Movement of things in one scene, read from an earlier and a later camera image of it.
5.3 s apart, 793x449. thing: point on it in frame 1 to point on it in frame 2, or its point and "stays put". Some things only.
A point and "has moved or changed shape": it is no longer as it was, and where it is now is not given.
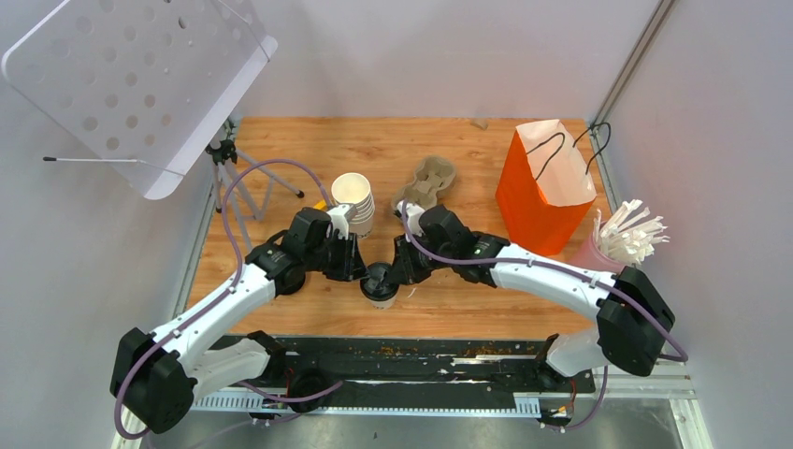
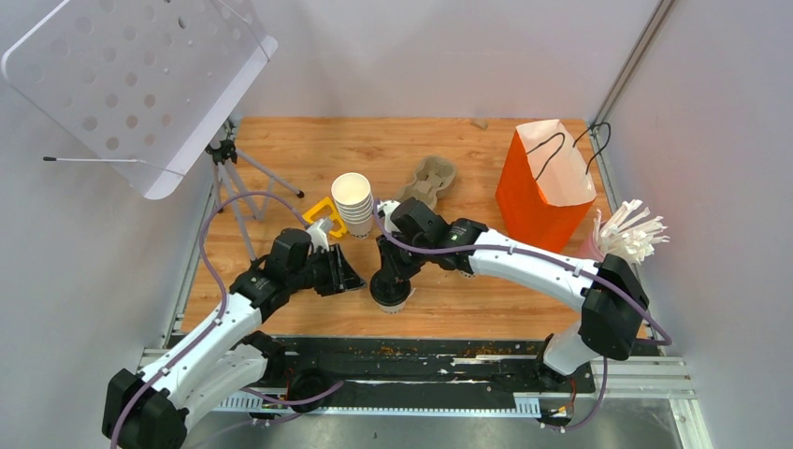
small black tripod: (248, 181) stays put
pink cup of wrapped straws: (627, 238) stays put
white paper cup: (382, 304) has moved or changed shape
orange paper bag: (544, 189) stays put
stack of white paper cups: (354, 188) stays put
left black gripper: (353, 267) to (342, 275)
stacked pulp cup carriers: (432, 175) stays put
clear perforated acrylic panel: (155, 86) stays put
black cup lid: (374, 288) has moved or changed shape
